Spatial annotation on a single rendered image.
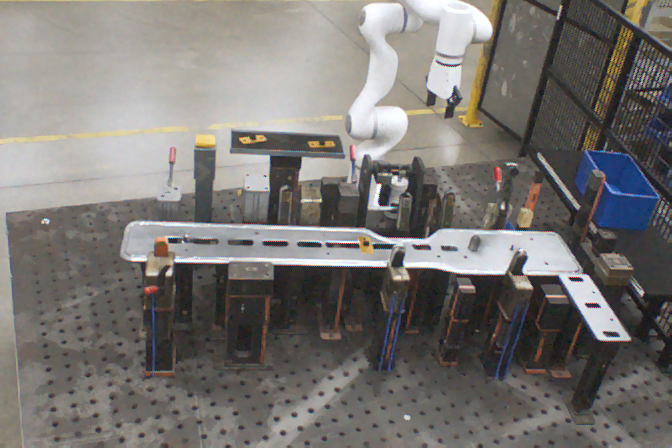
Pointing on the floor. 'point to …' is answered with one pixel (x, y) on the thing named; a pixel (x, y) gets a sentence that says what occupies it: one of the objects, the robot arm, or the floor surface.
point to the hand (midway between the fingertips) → (439, 108)
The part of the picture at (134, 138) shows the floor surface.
